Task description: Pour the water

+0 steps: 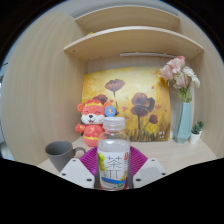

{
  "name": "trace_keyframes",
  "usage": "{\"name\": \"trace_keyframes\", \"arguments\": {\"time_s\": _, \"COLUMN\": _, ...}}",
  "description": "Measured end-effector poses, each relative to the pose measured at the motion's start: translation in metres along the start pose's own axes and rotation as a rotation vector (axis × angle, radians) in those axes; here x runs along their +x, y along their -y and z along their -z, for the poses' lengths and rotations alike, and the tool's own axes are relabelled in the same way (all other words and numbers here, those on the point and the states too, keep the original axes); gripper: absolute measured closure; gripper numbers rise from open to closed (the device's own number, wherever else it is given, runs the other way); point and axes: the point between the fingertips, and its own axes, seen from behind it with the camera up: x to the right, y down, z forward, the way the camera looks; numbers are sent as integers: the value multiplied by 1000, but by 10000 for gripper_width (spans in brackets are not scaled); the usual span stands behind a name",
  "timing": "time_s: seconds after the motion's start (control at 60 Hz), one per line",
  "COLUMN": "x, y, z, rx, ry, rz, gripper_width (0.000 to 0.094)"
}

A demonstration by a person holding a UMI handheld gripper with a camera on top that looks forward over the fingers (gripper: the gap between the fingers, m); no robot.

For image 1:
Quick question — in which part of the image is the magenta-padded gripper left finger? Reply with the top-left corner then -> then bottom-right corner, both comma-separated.
57,146 -> 100,190

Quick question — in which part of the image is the pink and white flower bouquet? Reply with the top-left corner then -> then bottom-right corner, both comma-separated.
159,55 -> 201,104

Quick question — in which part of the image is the clear plastic drink bottle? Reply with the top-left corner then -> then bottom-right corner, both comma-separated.
97,116 -> 131,191

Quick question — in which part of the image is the red plush tiger toy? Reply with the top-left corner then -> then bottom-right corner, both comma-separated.
74,98 -> 118,148

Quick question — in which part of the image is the small potted green plant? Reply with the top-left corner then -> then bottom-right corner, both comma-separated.
189,123 -> 202,145
197,120 -> 205,138

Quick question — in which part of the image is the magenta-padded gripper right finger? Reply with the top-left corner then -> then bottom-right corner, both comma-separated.
128,145 -> 168,189

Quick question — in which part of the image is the pale teal faceted vase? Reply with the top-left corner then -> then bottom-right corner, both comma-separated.
173,101 -> 193,145

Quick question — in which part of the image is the grey ceramic mug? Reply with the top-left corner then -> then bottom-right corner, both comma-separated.
44,140 -> 87,174

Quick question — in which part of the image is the wooden shelf unit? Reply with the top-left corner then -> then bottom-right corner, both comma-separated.
63,4 -> 205,63

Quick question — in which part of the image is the yellow poppy flower painting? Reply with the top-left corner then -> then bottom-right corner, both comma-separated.
81,66 -> 172,143

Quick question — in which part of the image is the white light bar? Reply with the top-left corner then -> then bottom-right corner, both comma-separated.
119,51 -> 177,60

